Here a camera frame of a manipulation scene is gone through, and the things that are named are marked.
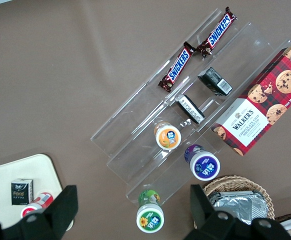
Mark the red white yogurt bottle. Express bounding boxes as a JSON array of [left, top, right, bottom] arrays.
[[20, 191, 54, 219]]

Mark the green lid yogurt bottle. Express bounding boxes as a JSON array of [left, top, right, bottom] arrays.
[[136, 189, 165, 234]]

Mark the small black carton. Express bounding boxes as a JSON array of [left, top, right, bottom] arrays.
[[197, 66, 234, 97], [175, 94, 206, 125]]

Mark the orange lid yogurt bottle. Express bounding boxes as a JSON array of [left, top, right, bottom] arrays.
[[154, 121, 182, 151]]

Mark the cream plastic tray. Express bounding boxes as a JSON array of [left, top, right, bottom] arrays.
[[0, 153, 75, 232]]

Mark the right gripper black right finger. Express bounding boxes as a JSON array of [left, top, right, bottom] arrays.
[[185, 184, 252, 240]]

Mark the white plastic bin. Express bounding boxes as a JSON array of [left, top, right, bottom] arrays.
[[276, 215, 291, 240]]

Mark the purple lid yogurt bottle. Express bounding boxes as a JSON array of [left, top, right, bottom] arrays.
[[184, 144, 221, 181]]

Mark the silver foil tray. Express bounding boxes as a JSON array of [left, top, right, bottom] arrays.
[[207, 190, 268, 227]]

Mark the Snickers chocolate bar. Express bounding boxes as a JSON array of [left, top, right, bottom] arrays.
[[158, 41, 196, 93], [196, 6, 237, 59]]

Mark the light wicker basket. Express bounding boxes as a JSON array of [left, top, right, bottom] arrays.
[[201, 175, 276, 221]]

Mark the clear acrylic stepped shelf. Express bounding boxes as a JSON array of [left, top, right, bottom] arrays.
[[89, 8, 291, 204]]

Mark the black tissue pack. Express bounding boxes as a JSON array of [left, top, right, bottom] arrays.
[[11, 178, 35, 206]]

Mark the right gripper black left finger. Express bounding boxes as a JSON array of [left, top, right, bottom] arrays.
[[20, 184, 79, 240]]

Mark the red Walkers shortbread box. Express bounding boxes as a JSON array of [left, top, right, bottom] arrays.
[[209, 44, 291, 157]]

